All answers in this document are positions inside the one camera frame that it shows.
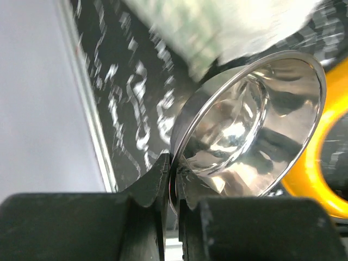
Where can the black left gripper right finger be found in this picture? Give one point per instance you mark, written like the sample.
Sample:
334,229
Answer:
212,227

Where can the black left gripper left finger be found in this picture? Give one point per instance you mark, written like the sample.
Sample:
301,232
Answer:
128,225

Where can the yellow double bowl holder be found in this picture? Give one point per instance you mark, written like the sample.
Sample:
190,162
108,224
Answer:
305,178

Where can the green striped pet tent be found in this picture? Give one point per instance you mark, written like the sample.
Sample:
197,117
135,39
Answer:
202,32

